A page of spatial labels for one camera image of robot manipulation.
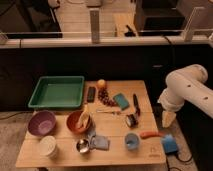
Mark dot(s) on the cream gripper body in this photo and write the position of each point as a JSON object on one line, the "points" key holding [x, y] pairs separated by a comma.
{"points": [[167, 118]]}

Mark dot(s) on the dark red grape bunch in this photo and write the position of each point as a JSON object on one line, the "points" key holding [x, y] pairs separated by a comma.
{"points": [[104, 98]]}

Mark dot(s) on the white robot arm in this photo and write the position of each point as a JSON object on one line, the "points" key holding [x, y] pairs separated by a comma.
{"points": [[185, 84]]}

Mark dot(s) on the orange carrot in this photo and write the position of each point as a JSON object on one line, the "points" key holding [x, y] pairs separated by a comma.
{"points": [[149, 134]]}

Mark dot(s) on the blue mug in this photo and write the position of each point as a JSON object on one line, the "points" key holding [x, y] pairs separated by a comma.
{"points": [[131, 141]]}

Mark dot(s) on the teal sponge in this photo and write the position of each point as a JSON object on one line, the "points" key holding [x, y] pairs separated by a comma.
{"points": [[121, 101]]}

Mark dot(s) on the orange fruit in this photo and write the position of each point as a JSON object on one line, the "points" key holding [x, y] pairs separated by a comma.
{"points": [[101, 84]]}

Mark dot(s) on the grey-blue cloth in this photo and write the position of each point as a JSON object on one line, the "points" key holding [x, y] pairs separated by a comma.
{"points": [[97, 141]]}

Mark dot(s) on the black rectangular block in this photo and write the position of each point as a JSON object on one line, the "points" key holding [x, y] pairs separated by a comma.
{"points": [[91, 94]]}

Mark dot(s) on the small steel cup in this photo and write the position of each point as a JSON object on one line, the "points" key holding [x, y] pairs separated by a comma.
{"points": [[83, 146]]}

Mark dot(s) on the orange-brown bowl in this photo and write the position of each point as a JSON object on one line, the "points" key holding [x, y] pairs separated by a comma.
{"points": [[72, 121]]}

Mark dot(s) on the green plastic tray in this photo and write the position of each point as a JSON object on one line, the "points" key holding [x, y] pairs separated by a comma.
{"points": [[64, 92]]}

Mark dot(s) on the white cup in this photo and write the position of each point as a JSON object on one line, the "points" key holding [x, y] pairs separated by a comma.
{"points": [[47, 147]]}

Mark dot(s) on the purple bowl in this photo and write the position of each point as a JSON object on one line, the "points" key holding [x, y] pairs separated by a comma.
{"points": [[42, 123]]}

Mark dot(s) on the black handled knife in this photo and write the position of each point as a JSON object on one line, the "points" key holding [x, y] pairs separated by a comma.
{"points": [[136, 105]]}

